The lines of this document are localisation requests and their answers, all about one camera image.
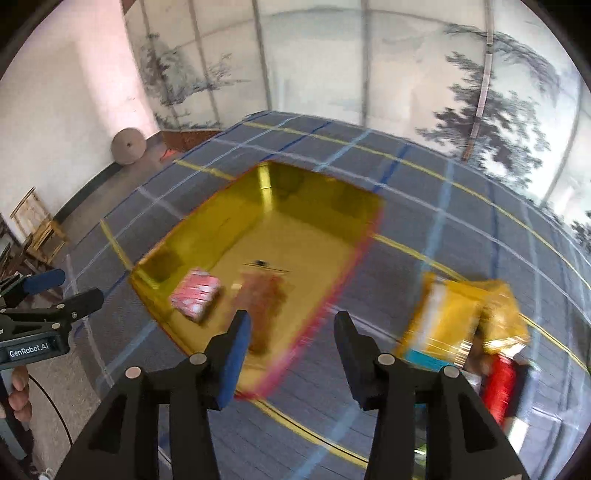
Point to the brown floor rug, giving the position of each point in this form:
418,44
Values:
194,138

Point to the teal snack packet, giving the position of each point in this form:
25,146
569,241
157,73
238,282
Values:
422,359

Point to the gold snack packet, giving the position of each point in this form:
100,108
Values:
503,314

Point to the round stone disc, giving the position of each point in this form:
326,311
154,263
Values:
128,146

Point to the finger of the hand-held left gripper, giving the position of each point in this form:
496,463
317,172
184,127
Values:
78,303
46,280

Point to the light wooden chair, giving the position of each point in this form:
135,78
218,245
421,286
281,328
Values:
44,230

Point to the painted folding screen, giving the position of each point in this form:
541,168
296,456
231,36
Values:
323,60

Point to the brown snack packet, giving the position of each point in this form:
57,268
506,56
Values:
261,300

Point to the pink snack packet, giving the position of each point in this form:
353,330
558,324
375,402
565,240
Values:
196,293

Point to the person's left hand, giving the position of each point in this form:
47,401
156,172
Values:
19,390

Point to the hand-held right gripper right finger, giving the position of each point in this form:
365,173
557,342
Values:
355,369

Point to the yellow white-striped snack packet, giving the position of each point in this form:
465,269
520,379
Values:
455,314

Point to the red snack packet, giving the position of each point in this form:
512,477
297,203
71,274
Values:
501,387

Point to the gold metal tin box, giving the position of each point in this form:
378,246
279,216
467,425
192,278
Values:
300,258

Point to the small red floor object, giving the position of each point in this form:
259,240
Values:
168,154

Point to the grey plaid tablecloth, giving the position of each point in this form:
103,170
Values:
415,194

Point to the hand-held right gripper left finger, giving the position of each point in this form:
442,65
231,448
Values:
233,364

